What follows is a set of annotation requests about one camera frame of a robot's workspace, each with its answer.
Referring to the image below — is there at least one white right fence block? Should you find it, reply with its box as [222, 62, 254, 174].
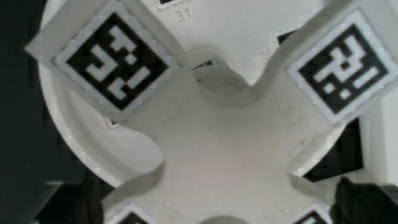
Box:
[361, 100, 398, 185]

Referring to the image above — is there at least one white round table top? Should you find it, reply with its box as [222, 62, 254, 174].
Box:
[27, 0, 356, 189]

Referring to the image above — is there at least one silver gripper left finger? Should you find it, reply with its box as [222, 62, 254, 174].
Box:
[32, 177, 110, 224]

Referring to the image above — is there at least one white cylindrical table leg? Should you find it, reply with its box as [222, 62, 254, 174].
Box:
[192, 59, 249, 97]

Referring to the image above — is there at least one white cross-shaped table base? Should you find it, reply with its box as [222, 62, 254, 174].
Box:
[27, 0, 398, 224]

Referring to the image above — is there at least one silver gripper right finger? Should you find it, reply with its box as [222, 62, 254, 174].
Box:
[329, 177, 398, 224]

